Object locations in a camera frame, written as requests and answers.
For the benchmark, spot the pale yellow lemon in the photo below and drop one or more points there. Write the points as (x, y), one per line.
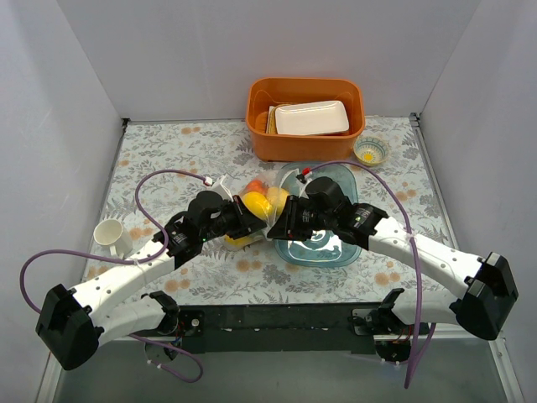
(277, 198)

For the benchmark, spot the clear blue glass dish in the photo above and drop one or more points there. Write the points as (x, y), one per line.
(324, 249)

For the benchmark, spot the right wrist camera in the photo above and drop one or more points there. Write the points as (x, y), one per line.
(304, 178)

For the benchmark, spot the white cup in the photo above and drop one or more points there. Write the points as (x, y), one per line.
(113, 237)

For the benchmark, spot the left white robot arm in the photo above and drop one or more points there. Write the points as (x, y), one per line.
(75, 322)

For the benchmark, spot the bright yellow lemon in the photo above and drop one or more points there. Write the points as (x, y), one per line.
(238, 243)

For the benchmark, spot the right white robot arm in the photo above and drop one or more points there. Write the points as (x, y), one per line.
(478, 293)

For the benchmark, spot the white rectangular tray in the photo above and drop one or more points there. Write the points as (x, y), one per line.
(311, 118)

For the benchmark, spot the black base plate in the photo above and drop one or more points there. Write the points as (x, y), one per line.
(357, 328)

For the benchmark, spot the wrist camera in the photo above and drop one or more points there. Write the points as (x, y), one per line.
(218, 186)
(304, 178)

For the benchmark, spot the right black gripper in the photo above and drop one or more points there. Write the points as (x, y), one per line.
(294, 217)

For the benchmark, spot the tan plates in basin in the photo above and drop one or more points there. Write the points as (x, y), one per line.
(267, 121)

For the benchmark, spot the clear zip top bag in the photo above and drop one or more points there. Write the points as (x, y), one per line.
(265, 196)

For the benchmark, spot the small orange pumpkin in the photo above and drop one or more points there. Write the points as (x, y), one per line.
(257, 186)

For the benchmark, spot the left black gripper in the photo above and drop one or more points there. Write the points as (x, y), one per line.
(239, 215)

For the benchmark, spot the small patterned bowl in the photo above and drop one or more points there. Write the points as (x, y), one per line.
(370, 151)

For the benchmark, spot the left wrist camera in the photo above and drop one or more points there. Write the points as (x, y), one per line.
(218, 186)

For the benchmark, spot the yellow mango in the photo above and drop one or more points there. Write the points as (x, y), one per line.
(258, 205)

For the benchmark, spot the orange plastic basin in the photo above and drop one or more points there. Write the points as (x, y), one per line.
(274, 91)

